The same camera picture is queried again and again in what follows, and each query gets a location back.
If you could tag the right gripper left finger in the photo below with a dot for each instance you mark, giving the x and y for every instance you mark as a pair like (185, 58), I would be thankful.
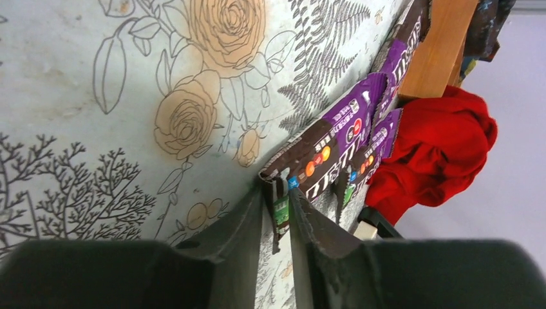
(216, 268)

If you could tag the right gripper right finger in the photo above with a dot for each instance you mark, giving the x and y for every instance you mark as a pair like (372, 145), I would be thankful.
(334, 269)

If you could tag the brown M&M bag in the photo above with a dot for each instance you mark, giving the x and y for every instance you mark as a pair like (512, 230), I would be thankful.
(312, 159)

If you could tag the cream three-tier shelf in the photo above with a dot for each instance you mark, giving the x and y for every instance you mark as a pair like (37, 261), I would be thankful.
(371, 224)

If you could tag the purple candy bag right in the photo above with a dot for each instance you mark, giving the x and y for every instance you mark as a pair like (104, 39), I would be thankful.
(366, 161)

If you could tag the purple candy bag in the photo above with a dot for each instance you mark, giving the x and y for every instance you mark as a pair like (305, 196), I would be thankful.
(366, 161)
(396, 53)

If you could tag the purple candy bag left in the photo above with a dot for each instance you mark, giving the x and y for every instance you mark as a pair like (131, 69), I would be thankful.
(396, 53)

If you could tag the red cloth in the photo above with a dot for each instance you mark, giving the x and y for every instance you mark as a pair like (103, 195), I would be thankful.
(441, 146)

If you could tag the floral tablecloth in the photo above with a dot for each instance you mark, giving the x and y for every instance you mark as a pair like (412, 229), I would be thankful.
(150, 119)

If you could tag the wooden compartment tray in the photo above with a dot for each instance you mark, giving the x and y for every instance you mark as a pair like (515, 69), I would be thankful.
(437, 60)

